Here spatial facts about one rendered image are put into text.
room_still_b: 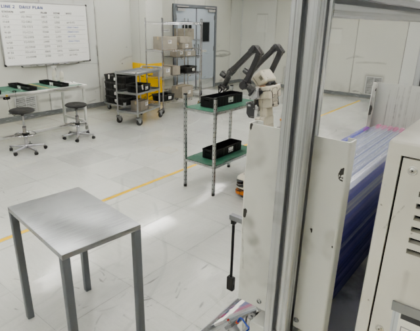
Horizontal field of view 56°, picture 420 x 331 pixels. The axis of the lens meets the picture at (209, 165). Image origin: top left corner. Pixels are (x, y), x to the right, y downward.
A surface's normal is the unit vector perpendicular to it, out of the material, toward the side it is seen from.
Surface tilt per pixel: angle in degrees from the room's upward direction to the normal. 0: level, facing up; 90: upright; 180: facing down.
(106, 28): 90
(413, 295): 90
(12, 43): 90
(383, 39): 90
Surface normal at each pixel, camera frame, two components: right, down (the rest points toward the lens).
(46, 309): 0.02, -0.94
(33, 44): 0.78, 0.23
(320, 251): -0.62, 0.25
